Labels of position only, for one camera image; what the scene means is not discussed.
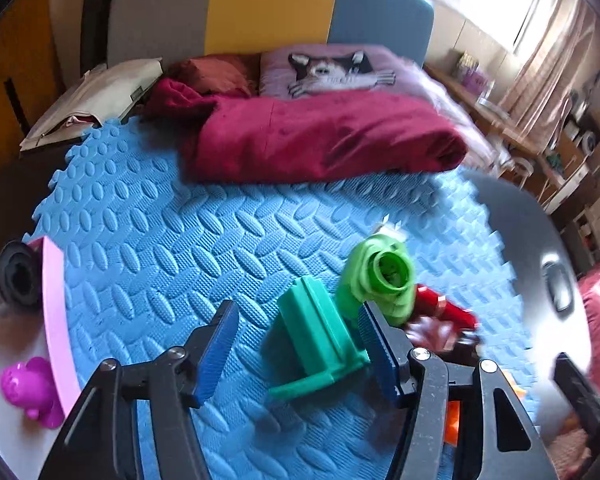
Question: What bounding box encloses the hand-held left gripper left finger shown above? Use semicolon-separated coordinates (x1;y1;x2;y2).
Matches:
39;300;241;480

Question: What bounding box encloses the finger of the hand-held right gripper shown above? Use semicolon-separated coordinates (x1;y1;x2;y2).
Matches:
554;352;600;441

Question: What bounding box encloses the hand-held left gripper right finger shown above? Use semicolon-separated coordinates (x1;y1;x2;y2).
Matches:
357;302;556;480

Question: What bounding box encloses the red puzzle piece block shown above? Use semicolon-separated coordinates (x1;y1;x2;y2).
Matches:
405;320;481;356

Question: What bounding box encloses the teal plastic bracket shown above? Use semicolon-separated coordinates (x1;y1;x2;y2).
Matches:
262;276;371;402

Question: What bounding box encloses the red metal cylinder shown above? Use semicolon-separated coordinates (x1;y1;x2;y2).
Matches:
412;284;478;331

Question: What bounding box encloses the light green plastic part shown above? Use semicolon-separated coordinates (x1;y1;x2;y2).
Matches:
335;236;416;328

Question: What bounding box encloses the orange plastic block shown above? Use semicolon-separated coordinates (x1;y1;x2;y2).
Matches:
445;400;462;446

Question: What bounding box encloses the pink storage box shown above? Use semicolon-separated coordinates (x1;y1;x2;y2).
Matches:
0;237;83;476

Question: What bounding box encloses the black oval table grommet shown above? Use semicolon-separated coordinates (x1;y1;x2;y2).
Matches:
541;260;576;313

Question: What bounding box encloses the blue foam puzzle mat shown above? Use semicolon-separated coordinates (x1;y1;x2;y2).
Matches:
22;120;546;480

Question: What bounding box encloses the purple plastic toy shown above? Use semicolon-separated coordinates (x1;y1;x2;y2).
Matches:
0;357;66;430

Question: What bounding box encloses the black ribbed roll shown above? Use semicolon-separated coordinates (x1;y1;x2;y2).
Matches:
0;240;45;311

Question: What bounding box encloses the maroon blanket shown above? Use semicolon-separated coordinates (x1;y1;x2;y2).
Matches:
145;77;468;183

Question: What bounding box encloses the lilac bed sheet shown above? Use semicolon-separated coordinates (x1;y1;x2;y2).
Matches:
395;60;501;171

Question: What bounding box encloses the wooden side shelf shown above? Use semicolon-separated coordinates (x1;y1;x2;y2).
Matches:
425;62;591;211

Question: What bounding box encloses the red-brown pillow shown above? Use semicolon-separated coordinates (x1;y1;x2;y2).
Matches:
167;54;261;98

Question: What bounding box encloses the cream folded cloth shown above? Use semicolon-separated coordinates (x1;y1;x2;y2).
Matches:
20;58;163;151

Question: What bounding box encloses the lilac cat print pillow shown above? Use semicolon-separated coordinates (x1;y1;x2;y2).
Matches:
259;44;423;101

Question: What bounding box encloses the purple box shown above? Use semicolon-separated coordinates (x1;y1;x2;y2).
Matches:
452;50;491;93

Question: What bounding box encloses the beige curtain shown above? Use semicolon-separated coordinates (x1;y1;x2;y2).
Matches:
500;0;596;111

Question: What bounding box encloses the grey yellow blue headboard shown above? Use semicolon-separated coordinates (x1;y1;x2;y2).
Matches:
107;0;435;68

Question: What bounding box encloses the wooden wardrobe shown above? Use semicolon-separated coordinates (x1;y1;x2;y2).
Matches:
0;0;63;181

